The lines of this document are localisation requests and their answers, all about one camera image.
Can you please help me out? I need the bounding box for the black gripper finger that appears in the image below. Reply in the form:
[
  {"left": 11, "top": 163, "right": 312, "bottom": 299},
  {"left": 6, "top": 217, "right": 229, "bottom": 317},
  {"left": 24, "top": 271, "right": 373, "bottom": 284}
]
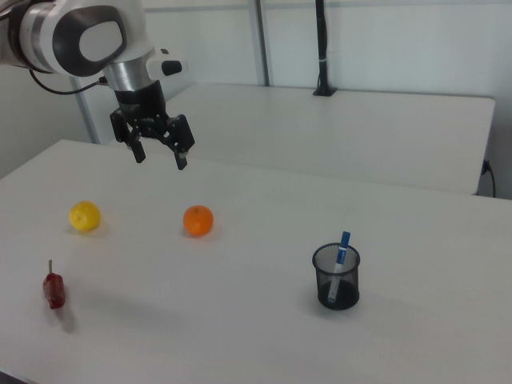
[
  {"left": 171, "top": 147, "right": 190, "bottom": 171},
  {"left": 126, "top": 134, "right": 146, "bottom": 165}
]

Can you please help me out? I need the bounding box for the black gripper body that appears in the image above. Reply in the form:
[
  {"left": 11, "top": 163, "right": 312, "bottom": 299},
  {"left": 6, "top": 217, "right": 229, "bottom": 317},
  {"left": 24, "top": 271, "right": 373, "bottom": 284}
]
[{"left": 110, "top": 79, "right": 196, "bottom": 155}]

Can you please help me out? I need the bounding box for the blue and white marker pen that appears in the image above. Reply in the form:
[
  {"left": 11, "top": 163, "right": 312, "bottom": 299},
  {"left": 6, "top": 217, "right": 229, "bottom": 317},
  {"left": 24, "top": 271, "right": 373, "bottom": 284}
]
[{"left": 326, "top": 230, "right": 353, "bottom": 303}]

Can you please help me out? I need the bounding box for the black mesh pen cup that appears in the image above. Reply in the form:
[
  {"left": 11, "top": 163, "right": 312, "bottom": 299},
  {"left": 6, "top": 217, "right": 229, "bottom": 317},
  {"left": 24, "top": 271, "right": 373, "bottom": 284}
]
[{"left": 312, "top": 242, "right": 362, "bottom": 311}]

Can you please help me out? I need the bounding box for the orange mandarin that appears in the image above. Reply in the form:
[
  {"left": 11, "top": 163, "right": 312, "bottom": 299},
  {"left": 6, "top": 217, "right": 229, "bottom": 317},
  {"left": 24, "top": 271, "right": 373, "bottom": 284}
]
[{"left": 182, "top": 205, "right": 215, "bottom": 238}]

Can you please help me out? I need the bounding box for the red chili pepper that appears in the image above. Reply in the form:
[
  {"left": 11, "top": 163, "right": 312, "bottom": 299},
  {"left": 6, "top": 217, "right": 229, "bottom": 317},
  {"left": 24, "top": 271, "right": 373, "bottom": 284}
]
[{"left": 42, "top": 259, "right": 66, "bottom": 310}]

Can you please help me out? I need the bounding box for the white side table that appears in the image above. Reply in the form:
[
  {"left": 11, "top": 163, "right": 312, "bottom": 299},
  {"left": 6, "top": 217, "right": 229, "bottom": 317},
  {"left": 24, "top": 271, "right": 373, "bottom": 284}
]
[{"left": 103, "top": 82, "right": 497, "bottom": 197}]

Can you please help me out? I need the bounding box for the grey aluminium partition post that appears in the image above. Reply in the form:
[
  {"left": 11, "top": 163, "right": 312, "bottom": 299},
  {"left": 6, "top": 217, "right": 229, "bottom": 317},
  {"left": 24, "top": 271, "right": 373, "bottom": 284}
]
[
  {"left": 70, "top": 74, "right": 101, "bottom": 144},
  {"left": 248, "top": 0, "right": 270, "bottom": 86}
]

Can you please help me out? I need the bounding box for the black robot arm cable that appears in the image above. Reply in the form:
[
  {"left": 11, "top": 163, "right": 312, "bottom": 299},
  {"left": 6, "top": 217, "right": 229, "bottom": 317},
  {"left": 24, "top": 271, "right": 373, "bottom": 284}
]
[{"left": 29, "top": 68, "right": 109, "bottom": 96}]

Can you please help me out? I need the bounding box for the black camera pole with base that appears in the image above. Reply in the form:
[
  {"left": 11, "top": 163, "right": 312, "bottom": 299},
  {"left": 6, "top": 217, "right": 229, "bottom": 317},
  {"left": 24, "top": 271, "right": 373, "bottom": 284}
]
[{"left": 312, "top": 0, "right": 337, "bottom": 98}]

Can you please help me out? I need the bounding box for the black wall plug with cable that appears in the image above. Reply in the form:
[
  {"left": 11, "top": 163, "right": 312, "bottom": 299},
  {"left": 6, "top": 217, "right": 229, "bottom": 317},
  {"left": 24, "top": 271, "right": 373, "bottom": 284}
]
[{"left": 481, "top": 159, "right": 498, "bottom": 198}]

